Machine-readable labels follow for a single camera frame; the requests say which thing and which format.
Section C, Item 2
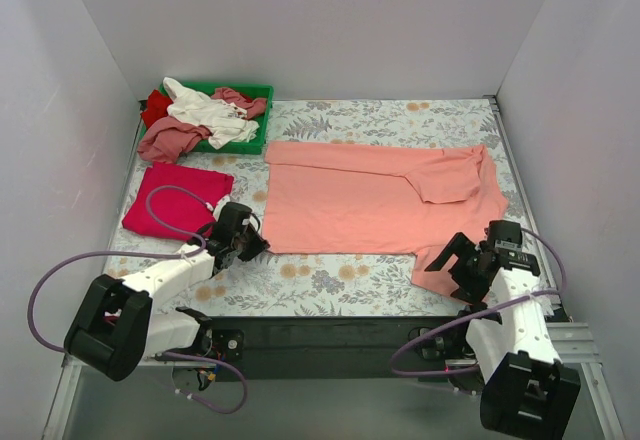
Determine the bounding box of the salmon pink t-shirt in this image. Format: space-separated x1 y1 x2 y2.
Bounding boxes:
262 141 508 297

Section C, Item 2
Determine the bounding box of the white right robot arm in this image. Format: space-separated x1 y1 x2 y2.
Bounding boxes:
426 220 581 439

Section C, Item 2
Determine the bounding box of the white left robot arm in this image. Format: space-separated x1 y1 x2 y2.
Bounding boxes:
63 202 269 381

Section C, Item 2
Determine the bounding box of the floral patterned table mat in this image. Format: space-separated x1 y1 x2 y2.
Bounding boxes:
94 99 557 317

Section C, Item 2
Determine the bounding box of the folded magenta t-shirt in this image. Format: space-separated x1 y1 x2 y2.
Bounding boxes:
122 163 234 241

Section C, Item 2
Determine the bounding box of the green plastic bin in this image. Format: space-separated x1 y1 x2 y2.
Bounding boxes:
140 77 274 155

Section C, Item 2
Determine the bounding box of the white crumpled t-shirt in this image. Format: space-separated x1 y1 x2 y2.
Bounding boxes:
162 77 259 150

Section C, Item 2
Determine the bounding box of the dusty pink crumpled t-shirt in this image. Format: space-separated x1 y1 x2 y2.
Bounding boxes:
137 116 211 164

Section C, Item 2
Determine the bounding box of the mauve crumpled t-shirt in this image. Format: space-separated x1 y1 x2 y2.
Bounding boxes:
211 87 267 120

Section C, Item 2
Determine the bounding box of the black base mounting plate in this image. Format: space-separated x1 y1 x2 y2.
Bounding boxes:
154 315 511 384

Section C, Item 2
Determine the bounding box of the red crumpled t-shirt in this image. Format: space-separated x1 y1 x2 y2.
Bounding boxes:
141 90 172 129

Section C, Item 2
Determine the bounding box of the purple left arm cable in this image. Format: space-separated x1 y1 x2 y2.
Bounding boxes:
27 185 249 415

